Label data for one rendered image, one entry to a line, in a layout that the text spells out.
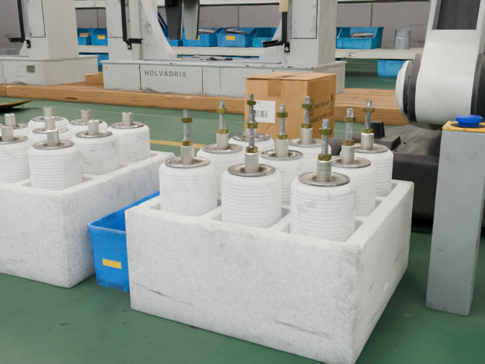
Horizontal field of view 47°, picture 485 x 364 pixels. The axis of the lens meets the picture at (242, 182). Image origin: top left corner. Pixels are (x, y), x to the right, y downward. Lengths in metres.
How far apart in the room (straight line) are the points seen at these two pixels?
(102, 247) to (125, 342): 0.22
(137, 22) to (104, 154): 2.59
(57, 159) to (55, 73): 3.12
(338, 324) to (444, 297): 0.26
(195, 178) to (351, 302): 0.30
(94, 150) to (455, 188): 0.69
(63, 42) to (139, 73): 0.87
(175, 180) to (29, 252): 0.37
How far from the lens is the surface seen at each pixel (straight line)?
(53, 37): 4.19
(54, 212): 1.05
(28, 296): 1.09
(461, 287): 1.00
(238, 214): 0.84
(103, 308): 1.01
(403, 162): 1.30
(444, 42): 1.20
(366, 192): 0.90
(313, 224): 0.79
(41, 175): 1.09
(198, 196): 0.89
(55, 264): 1.09
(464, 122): 0.94
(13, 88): 4.23
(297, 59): 3.10
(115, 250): 1.03
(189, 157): 0.91
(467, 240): 0.97
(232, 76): 3.20
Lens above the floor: 0.47
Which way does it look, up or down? 16 degrees down
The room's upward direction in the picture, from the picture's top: straight up
